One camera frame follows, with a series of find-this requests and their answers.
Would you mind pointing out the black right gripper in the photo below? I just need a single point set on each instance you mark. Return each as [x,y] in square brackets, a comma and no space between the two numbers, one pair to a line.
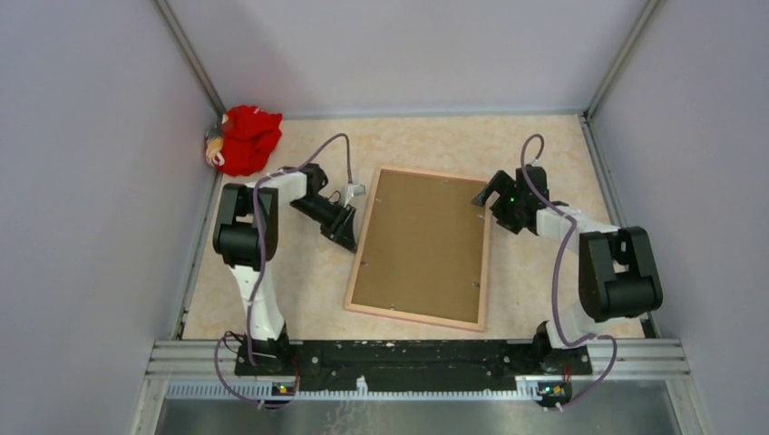
[504,185]

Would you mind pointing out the aluminium front rail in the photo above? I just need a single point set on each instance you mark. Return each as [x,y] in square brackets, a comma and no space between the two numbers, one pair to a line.
[205,369]

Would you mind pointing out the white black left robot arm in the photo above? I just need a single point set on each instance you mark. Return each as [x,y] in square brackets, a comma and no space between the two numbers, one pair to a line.
[246,237]

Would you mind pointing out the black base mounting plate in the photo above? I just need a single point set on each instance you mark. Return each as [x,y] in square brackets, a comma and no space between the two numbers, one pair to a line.
[416,365]

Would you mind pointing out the red crumpled cloth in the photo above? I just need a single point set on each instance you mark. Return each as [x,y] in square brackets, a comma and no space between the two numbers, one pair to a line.
[242,139]

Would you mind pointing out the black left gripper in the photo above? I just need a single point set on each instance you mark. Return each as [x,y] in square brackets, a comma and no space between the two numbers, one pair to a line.
[341,228]

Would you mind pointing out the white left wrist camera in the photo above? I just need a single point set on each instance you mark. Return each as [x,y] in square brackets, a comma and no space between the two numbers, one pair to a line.
[350,191]

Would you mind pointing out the brown frame backing board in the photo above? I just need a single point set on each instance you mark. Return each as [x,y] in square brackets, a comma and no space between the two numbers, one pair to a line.
[420,246]

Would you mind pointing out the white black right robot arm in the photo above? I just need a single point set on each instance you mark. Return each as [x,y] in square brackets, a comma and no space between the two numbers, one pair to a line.
[617,277]

